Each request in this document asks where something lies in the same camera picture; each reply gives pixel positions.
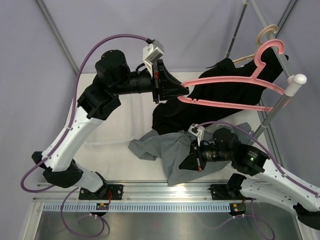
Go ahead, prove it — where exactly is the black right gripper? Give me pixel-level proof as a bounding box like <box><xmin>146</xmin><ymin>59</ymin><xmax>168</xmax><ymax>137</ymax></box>
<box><xmin>179</xmin><ymin>138</ymin><xmax>232</xmax><ymax>171</ymax></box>

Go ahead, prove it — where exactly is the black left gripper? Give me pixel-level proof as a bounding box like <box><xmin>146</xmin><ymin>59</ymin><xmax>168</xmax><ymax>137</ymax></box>
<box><xmin>111</xmin><ymin>59</ymin><xmax>189</xmax><ymax>104</ymax></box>

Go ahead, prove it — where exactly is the grey shirt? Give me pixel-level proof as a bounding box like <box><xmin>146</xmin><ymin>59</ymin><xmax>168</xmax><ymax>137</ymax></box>
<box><xmin>128</xmin><ymin>121</ymin><xmax>256</xmax><ymax>186</ymax></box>

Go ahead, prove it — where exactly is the pink plastic hanger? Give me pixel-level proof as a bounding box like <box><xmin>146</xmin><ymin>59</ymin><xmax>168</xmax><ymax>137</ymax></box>
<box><xmin>177</xmin><ymin>39</ymin><xmax>285</xmax><ymax>112</ymax></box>

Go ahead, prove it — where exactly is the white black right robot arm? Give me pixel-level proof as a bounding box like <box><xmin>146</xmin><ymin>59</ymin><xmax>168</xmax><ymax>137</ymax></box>
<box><xmin>179</xmin><ymin>125</ymin><xmax>320</xmax><ymax>230</ymax></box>

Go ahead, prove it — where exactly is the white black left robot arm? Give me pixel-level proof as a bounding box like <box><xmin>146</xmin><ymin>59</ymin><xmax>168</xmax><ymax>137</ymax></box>
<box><xmin>31</xmin><ymin>50</ymin><xmax>189</xmax><ymax>200</ymax></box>

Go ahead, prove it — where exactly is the black shirt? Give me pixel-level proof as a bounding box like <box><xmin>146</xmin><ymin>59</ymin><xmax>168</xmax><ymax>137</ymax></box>
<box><xmin>151</xmin><ymin>48</ymin><xmax>283</xmax><ymax>135</ymax></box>

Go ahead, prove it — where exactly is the white plastic basket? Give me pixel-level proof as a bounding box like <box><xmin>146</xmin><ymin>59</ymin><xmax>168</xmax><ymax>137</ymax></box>
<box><xmin>84</xmin><ymin>93</ymin><xmax>152</xmax><ymax>147</ymax></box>

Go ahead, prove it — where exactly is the silver clothes rack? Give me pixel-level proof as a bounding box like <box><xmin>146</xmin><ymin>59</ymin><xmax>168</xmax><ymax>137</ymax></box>
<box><xmin>224</xmin><ymin>0</ymin><xmax>308</xmax><ymax>141</ymax></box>

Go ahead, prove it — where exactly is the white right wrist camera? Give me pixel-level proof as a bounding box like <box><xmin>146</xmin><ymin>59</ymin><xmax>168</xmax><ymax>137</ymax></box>
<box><xmin>188</xmin><ymin>123</ymin><xmax>205</xmax><ymax>146</ymax></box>

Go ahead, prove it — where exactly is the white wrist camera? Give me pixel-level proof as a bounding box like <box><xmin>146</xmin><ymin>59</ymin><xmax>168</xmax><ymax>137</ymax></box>
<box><xmin>188</xmin><ymin>123</ymin><xmax>205</xmax><ymax>146</ymax></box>
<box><xmin>142</xmin><ymin>38</ymin><xmax>165</xmax><ymax>77</ymax></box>

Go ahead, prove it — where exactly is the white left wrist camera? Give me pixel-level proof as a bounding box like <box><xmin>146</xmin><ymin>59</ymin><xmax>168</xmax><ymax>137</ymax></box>
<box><xmin>142</xmin><ymin>38</ymin><xmax>165</xmax><ymax>77</ymax></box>

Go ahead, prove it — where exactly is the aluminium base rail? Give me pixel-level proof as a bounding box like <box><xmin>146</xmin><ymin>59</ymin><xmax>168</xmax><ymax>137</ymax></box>
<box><xmin>37</xmin><ymin>181</ymin><xmax>283</xmax><ymax>203</ymax></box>

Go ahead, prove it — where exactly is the white slotted cable duct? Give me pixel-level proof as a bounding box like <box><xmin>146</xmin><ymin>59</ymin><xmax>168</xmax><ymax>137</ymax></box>
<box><xmin>43</xmin><ymin>202</ymin><xmax>231</xmax><ymax>213</ymax></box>

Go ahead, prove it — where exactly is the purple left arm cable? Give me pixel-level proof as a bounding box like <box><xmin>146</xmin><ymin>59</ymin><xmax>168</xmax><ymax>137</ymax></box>
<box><xmin>20</xmin><ymin>34</ymin><xmax>153</xmax><ymax>233</ymax></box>

